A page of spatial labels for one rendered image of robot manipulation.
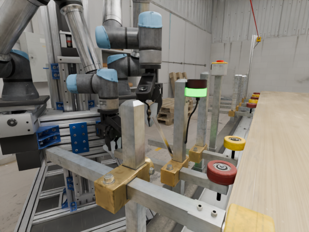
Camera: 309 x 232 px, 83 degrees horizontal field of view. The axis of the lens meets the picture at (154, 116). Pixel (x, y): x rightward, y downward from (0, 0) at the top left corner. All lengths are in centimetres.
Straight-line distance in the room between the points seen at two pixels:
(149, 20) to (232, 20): 815
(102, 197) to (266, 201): 34
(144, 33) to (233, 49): 793
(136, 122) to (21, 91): 77
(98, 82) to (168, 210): 50
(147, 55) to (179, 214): 44
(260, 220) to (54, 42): 118
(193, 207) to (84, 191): 115
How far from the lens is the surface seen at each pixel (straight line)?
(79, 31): 87
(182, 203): 32
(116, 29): 69
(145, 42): 58
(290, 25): 835
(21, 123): 93
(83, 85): 71
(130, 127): 35
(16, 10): 86
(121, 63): 104
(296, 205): 50
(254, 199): 47
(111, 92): 67
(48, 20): 126
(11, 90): 105
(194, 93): 52
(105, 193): 35
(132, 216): 46
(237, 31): 855
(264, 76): 822
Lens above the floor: 117
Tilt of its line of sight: 14 degrees down
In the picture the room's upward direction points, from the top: straight up
